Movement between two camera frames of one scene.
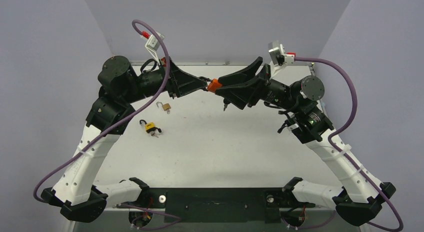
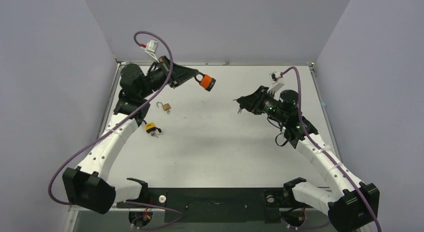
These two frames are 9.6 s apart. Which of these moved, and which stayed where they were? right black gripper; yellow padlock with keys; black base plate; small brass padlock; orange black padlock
Moved: right black gripper; orange black padlock
Stayed: black base plate; yellow padlock with keys; small brass padlock
